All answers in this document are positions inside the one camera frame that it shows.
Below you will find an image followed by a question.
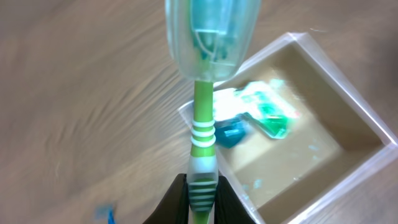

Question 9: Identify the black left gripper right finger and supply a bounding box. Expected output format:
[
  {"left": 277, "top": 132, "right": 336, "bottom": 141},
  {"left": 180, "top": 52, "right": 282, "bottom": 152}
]
[{"left": 214, "top": 176, "right": 256, "bottom": 224}]

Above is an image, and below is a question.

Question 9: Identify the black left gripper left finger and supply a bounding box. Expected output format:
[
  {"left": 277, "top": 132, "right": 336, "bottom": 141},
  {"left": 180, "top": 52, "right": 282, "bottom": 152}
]
[{"left": 144, "top": 174, "right": 189, "bottom": 224}]

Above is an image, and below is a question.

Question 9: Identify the blue disposable razor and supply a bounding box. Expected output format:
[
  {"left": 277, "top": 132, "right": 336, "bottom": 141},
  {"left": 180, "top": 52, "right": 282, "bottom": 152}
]
[{"left": 94, "top": 204, "right": 116, "bottom": 224}]

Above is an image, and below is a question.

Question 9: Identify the green soap package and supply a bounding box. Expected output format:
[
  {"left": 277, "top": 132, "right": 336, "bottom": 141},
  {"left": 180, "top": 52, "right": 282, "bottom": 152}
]
[{"left": 213, "top": 81, "right": 300, "bottom": 139}]

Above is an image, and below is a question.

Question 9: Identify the green toothbrush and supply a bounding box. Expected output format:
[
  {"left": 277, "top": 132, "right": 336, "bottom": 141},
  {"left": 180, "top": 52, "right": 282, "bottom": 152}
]
[{"left": 165, "top": 0, "right": 261, "bottom": 224}]

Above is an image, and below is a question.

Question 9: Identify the blue mouthwash bottle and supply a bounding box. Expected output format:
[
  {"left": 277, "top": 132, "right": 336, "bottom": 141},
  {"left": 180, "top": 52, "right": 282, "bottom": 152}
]
[{"left": 215, "top": 116, "right": 247, "bottom": 149}]

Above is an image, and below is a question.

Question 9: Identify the white cardboard box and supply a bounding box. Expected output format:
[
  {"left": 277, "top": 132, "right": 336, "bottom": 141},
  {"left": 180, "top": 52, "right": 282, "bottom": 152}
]
[{"left": 178, "top": 32, "right": 398, "bottom": 224}]

